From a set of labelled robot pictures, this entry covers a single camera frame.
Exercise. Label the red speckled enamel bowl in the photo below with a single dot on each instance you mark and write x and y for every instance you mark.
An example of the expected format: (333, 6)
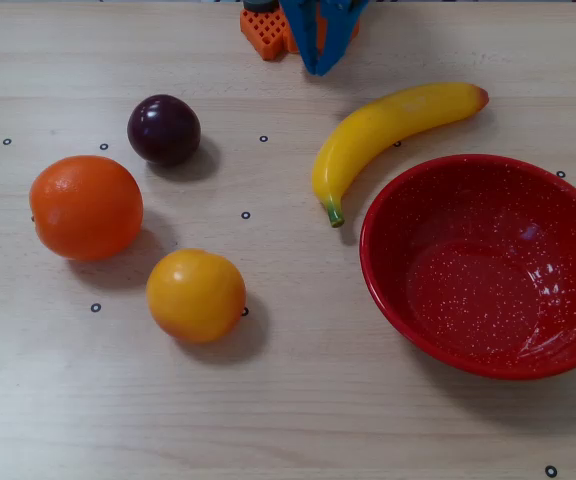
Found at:
(478, 280)

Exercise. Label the yellow plastic banana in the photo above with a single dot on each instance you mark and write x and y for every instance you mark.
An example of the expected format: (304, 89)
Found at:
(368, 130)

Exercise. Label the orange robot base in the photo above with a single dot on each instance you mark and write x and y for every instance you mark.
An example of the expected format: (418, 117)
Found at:
(265, 32)

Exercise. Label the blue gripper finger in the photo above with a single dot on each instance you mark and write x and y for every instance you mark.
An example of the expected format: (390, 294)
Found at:
(343, 30)
(303, 30)

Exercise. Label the small yellow-orange round fruit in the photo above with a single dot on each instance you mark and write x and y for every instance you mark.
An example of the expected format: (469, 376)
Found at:
(195, 295)

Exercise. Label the dark purple plum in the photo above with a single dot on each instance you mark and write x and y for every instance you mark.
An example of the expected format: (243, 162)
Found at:
(164, 130)

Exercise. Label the large orange fruit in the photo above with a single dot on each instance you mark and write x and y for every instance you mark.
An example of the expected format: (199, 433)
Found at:
(85, 207)

